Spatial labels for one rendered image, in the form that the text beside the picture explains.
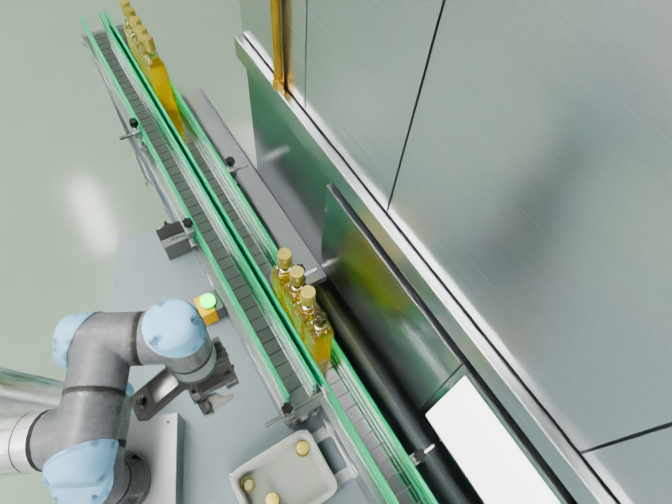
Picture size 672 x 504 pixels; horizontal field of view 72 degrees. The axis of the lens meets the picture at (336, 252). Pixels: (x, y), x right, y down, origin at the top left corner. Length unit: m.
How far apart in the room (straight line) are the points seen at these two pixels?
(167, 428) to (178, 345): 0.71
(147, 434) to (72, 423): 0.69
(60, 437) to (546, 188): 0.63
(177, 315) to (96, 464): 0.19
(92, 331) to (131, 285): 0.94
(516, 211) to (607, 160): 0.15
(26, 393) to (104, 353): 0.40
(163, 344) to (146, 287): 0.97
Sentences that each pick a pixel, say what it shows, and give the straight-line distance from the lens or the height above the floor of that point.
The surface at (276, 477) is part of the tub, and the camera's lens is 1.34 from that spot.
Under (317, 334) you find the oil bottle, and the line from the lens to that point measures 1.10.
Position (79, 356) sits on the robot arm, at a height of 1.51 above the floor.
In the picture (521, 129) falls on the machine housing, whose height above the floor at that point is 1.75.
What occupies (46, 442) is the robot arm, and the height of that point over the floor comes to 1.50.
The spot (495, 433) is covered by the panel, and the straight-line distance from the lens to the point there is 0.93.
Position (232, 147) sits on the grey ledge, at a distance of 1.73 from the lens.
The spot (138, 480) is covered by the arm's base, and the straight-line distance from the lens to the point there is 1.28.
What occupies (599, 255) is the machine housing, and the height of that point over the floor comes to 1.70.
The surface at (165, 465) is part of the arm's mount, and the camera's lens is 1.32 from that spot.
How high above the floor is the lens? 2.11
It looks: 58 degrees down
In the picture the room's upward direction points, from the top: 7 degrees clockwise
